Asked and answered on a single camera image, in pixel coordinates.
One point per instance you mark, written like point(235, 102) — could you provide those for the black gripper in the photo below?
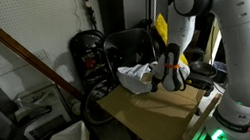
point(162, 74)

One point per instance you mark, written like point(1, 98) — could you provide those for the white cloth towel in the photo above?
point(133, 77)

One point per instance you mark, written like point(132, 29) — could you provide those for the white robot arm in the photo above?
point(245, 44)

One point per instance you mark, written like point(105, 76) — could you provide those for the black glossy shell chair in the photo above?
point(202, 69)

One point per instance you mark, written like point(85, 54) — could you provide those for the brown cardboard sheet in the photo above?
point(152, 116)

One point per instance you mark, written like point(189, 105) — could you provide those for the black round hoop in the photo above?
point(86, 109)

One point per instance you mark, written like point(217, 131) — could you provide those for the grey metal cabinet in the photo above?
point(134, 1)

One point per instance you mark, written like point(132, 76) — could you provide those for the white grilled appliance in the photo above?
point(48, 126)

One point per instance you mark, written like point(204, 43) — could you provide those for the brown wooden beam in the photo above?
point(9, 42)

